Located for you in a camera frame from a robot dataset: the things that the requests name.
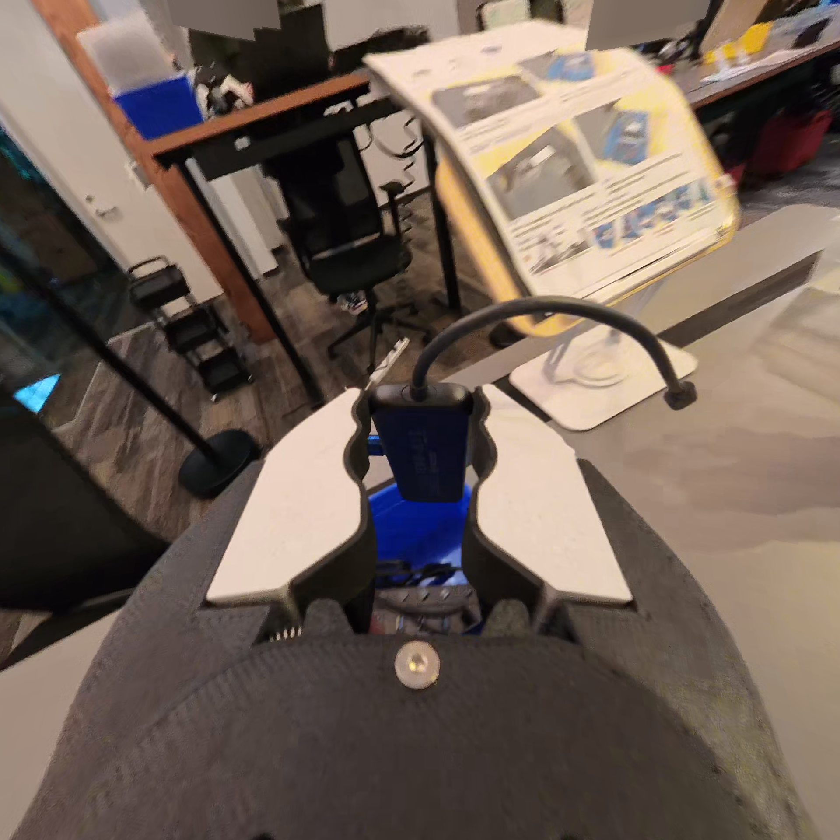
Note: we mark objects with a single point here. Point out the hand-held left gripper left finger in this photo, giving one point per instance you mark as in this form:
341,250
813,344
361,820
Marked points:
295,518

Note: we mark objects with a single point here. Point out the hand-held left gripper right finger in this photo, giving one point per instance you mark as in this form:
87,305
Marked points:
551,525

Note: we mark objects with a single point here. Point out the blue plastic bin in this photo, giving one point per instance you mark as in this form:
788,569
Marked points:
420,525

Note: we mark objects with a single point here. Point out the black rolling cart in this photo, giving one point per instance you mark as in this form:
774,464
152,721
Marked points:
197,328

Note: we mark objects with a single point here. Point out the black office chair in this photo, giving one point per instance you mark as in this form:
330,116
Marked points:
341,262

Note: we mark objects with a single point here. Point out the printed instruction sheet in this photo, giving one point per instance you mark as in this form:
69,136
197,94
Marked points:
558,164

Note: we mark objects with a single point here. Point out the blue storage box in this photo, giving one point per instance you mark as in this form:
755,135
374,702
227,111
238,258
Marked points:
157,108

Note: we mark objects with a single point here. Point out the red bag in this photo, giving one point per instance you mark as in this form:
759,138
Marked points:
791,141

